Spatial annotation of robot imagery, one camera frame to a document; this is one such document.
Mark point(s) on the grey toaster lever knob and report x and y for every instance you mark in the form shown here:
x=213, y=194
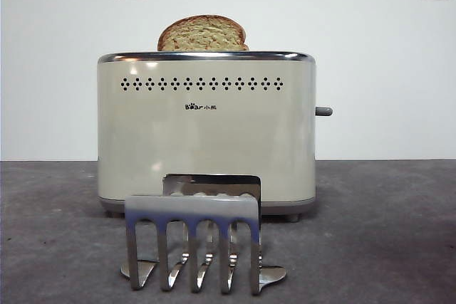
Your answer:
x=325, y=111

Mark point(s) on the stainless steel toast rack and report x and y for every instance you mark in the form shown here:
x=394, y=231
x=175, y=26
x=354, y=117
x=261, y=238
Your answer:
x=192, y=206

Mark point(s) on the cream toaster with chrome top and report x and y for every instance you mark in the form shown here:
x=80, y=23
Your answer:
x=213, y=147

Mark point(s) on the toasted bread slice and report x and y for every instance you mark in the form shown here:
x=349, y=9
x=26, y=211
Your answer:
x=203, y=35

